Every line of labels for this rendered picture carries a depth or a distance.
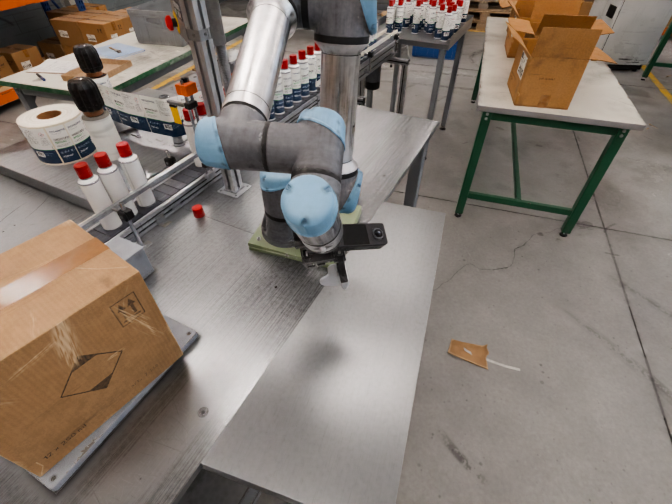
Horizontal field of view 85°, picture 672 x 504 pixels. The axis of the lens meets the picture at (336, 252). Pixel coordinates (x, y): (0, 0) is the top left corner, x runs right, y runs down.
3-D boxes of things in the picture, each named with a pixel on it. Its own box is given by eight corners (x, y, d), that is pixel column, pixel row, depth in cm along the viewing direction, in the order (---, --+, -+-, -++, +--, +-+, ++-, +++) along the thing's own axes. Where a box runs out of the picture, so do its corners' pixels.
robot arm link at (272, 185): (268, 189, 108) (262, 149, 98) (313, 193, 107) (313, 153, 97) (258, 217, 100) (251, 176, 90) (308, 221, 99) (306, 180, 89)
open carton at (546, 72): (488, 80, 225) (508, 8, 199) (577, 87, 217) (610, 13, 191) (493, 105, 198) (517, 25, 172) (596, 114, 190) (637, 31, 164)
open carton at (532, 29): (495, 59, 255) (513, -6, 230) (579, 66, 245) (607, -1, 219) (497, 81, 224) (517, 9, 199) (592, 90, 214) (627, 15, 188)
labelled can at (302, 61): (302, 93, 184) (299, 48, 169) (311, 95, 182) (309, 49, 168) (297, 97, 180) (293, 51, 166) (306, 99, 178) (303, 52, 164)
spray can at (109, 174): (130, 207, 115) (101, 147, 101) (142, 212, 114) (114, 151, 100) (116, 216, 112) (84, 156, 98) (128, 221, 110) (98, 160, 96)
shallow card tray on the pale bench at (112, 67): (100, 63, 242) (98, 57, 240) (133, 65, 239) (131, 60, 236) (62, 81, 218) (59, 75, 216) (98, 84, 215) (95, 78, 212)
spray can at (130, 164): (148, 196, 120) (122, 137, 105) (159, 201, 118) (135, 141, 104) (135, 205, 116) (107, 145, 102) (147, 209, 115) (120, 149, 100)
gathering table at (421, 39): (388, 115, 373) (399, 7, 309) (449, 127, 353) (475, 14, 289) (359, 146, 326) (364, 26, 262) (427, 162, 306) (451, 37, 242)
